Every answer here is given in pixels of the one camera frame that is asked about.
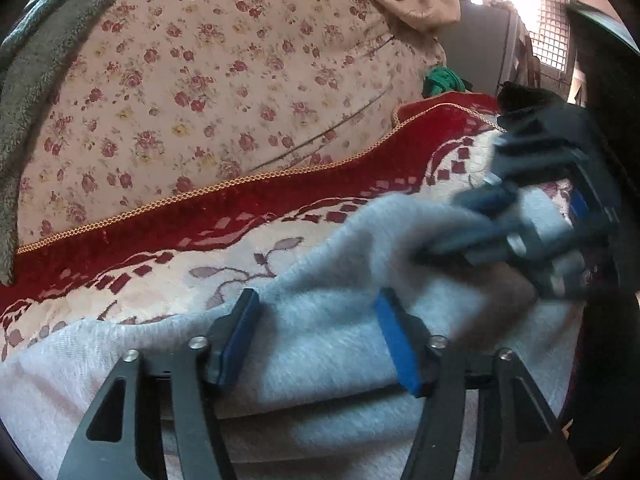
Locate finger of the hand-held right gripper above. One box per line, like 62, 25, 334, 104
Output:
450, 172, 523, 222
420, 227, 586, 302

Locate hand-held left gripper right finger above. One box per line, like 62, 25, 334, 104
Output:
372, 287, 583, 480

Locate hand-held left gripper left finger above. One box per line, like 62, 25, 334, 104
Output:
57, 287, 262, 480

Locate grey pants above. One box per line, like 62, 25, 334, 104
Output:
0, 192, 586, 480

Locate red and white floral blanket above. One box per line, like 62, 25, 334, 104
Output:
0, 91, 581, 361

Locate window grille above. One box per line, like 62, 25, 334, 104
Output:
492, 0, 581, 78

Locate small green cloth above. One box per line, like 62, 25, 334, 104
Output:
422, 65, 471, 98

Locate floral quilt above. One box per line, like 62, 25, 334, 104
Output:
15, 0, 448, 256

